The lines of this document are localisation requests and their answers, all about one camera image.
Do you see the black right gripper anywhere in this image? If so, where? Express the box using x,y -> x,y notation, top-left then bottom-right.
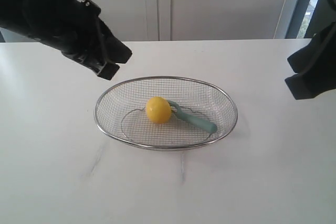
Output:
285,0 -> 335,100

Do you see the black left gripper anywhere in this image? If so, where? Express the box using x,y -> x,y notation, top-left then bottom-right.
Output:
22,0 -> 132,80

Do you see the yellow lemon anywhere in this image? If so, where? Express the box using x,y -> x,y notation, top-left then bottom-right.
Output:
145,97 -> 172,124

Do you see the teal handled peeler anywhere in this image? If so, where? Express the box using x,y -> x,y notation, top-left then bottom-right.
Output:
167,100 -> 217,134

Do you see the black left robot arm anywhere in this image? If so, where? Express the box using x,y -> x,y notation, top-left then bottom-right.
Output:
1,0 -> 132,80

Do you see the oval steel mesh basket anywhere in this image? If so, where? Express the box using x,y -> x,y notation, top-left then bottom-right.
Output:
94,76 -> 238,151

